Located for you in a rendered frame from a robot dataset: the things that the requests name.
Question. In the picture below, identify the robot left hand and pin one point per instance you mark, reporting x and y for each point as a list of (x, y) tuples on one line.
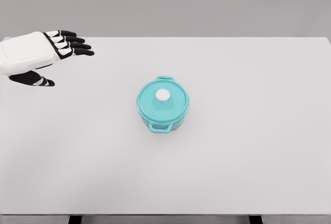
[(28, 49)]

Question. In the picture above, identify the turquoise pot lid white knob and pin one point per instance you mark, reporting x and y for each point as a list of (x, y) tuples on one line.
[(162, 103)]

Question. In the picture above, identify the turquoise pot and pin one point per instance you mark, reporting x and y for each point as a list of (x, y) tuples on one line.
[(161, 125)]

